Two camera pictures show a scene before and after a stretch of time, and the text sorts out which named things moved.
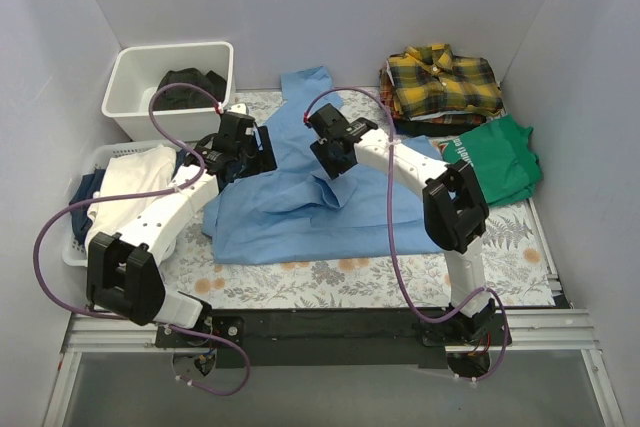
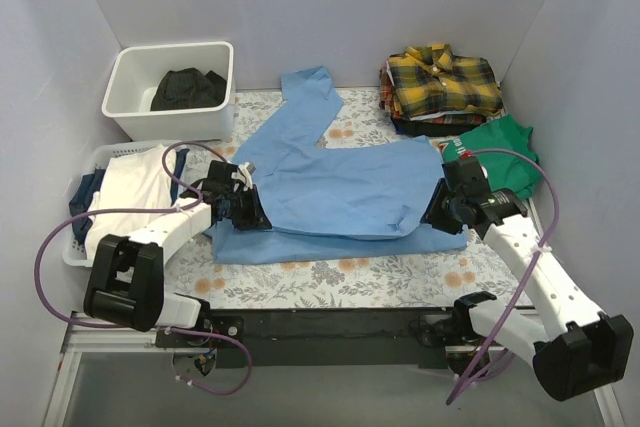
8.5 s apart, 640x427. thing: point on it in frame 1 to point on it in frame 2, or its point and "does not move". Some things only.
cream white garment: [138, 172] does not move
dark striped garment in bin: [189, 97] does not move
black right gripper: [327, 158] to [439, 210]
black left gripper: [255, 156] to [255, 209]
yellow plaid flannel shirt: [430, 79] does not move
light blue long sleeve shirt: [298, 212] does not move
